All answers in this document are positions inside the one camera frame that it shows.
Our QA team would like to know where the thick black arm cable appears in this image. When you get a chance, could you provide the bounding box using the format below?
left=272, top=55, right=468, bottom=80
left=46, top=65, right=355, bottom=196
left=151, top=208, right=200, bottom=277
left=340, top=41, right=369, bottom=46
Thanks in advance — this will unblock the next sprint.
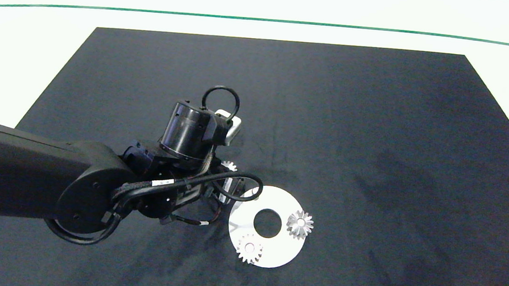
left=42, top=208, right=122, bottom=248

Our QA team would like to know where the thin black tagged cable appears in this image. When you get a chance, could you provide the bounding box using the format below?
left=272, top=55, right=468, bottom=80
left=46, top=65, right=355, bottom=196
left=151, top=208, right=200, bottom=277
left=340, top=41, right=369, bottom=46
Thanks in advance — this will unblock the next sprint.
left=169, top=200, right=226, bottom=229

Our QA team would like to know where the black cable with white tag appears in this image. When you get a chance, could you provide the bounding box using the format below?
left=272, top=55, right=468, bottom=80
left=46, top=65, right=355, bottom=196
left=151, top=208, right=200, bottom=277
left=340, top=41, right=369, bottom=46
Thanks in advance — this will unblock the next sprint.
left=111, top=162, right=264, bottom=218

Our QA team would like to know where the silver boxy wrist camera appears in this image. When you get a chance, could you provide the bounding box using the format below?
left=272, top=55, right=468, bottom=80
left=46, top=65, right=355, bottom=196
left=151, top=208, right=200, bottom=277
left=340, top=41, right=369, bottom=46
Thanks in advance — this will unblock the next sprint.
left=212, top=109, right=243, bottom=148

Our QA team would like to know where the round white carrier plate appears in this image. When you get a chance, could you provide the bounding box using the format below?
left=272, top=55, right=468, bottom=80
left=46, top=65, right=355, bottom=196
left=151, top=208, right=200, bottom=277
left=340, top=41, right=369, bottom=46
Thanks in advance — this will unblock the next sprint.
left=224, top=183, right=311, bottom=272

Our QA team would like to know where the dark rectangular mat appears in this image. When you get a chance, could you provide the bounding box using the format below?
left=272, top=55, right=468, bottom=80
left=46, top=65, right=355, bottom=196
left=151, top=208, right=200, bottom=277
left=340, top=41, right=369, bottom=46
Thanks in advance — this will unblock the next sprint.
left=0, top=14, right=509, bottom=286

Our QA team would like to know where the short black cable loop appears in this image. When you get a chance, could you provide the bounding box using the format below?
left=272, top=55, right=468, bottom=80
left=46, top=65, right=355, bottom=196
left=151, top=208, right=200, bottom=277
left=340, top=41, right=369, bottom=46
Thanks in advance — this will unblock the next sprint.
left=200, top=84, right=242, bottom=123

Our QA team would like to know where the green tape line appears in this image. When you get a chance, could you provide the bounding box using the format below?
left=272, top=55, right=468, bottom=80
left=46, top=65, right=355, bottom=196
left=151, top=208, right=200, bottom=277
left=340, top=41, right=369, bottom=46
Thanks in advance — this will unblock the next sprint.
left=0, top=0, right=509, bottom=55

